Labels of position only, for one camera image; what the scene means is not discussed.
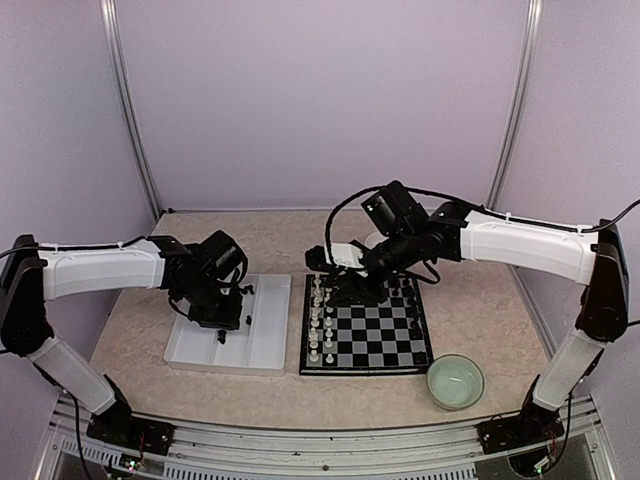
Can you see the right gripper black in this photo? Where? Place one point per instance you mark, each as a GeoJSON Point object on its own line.
{"type": "Point", "coordinates": [361, 291]}

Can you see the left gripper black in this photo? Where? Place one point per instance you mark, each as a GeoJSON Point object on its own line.
{"type": "Point", "coordinates": [228, 320]}

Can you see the white plastic compartment tray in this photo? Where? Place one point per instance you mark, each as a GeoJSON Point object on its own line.
{"type": "Point", "coordinates": [247, 338]}

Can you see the black white chessboard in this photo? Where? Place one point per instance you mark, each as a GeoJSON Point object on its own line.
{"type": "Point", "coordinates": [368, 340]}

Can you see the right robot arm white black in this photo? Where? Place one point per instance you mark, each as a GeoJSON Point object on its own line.
{"type": "Point", "coordinates": [589, 255]}

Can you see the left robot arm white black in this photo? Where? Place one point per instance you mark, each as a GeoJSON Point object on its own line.
{"type": "Point", "coordinates": [202, 281]}

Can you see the red white bowl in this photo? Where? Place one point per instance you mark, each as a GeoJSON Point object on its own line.
{"type": "Point", "coordinates": [373, 239]}

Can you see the green glass bowl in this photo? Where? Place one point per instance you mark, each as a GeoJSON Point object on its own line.
{"type": "Point", "coordinates": [455, 382]}

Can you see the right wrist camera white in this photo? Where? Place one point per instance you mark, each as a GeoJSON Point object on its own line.
{"type": "Point", "coordinates": [340, 257]}

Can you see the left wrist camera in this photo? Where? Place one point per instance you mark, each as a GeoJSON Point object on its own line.
{"type": "Point", "coordinates": [223, 254]}

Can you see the front aluminium rail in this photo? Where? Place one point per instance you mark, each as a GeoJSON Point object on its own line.
{"type": "Point", "coordinates": [212, 451]}

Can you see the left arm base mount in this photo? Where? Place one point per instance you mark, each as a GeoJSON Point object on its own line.
{"type": "Point", "coordinates": [130, 432]}

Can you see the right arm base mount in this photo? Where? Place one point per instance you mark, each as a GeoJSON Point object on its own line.
{"type": "Point", "coordinates": [529, 426]}

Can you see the left aluminium frame post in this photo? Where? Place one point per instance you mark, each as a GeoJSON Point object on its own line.
{"type": "Point", "coordinates": [110, 22]}

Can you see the aluminium frame post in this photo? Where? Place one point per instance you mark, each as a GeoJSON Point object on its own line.
{"type": "Point", "coordinates": [518, 101]}
{"type": "Point", "coordinates": [110, 22]}

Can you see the right aluminium frame post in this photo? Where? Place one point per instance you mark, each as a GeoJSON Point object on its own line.
{"type": "Point", "coordinates": [518, 101]}

